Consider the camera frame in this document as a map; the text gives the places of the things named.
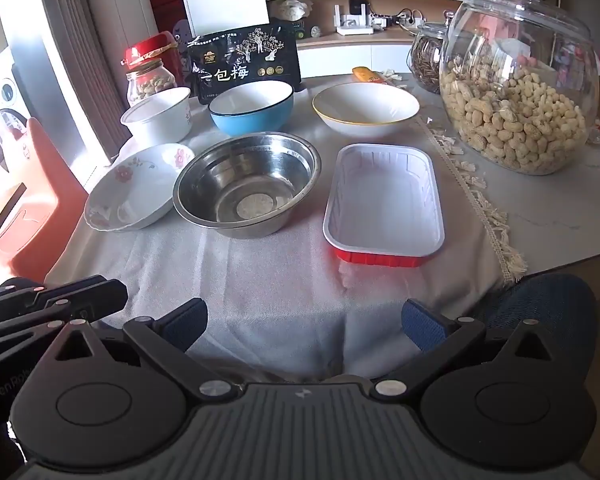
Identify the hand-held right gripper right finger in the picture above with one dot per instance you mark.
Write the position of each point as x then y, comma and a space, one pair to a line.
422, 325

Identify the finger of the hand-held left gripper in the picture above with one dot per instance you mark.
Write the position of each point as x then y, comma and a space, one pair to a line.
10, 335
95, 295

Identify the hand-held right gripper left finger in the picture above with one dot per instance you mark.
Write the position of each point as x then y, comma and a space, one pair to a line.
185, 322

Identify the red foil tray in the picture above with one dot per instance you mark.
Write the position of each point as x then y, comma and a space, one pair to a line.
385, 200

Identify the stainless steel bowl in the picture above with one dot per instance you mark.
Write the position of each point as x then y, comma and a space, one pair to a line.
245, 185

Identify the white plastic bowl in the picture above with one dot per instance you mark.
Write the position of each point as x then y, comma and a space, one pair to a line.
155, 120

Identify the blue enamel bowl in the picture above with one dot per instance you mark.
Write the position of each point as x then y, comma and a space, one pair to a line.
252, 115

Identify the white bowl with yellow rim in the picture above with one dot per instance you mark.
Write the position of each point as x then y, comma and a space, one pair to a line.
365, 107

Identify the grey fringed tablecloth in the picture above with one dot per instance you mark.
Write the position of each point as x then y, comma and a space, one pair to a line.
260, 270

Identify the orange plastic chair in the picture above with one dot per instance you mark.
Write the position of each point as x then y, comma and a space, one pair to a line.
25, 210

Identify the white washing machine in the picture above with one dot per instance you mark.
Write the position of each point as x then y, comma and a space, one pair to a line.
0, 100

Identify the small peanut jar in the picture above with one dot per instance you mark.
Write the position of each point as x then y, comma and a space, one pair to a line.
147, 82

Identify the large glass peanut jar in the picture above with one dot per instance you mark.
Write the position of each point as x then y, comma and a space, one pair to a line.
515, 105

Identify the white floor air conditioner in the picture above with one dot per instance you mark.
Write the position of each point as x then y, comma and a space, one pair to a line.
80, 50

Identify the red goblet-shaped bin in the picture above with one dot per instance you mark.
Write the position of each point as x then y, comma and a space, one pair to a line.
152, 47

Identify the orange snack pack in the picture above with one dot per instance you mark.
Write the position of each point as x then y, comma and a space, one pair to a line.
367, 75

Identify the glass sunflower seed jar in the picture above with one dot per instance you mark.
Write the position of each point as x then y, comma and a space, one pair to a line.
425, 62

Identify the black snack bag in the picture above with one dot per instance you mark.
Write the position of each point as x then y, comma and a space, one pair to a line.
245, 65

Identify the white shelf cabinet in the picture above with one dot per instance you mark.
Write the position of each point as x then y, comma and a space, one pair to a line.
330, 55

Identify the white router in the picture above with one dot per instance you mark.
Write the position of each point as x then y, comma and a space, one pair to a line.
355, 27

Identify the white power strip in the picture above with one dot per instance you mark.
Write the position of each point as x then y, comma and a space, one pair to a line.
410, 17

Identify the toy tractor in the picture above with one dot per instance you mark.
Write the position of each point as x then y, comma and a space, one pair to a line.
301, 31

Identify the black box device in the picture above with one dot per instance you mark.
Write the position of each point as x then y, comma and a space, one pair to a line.
358, 4

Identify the crumpled plastic bag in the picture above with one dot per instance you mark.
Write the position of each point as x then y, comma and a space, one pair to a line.
292, 10

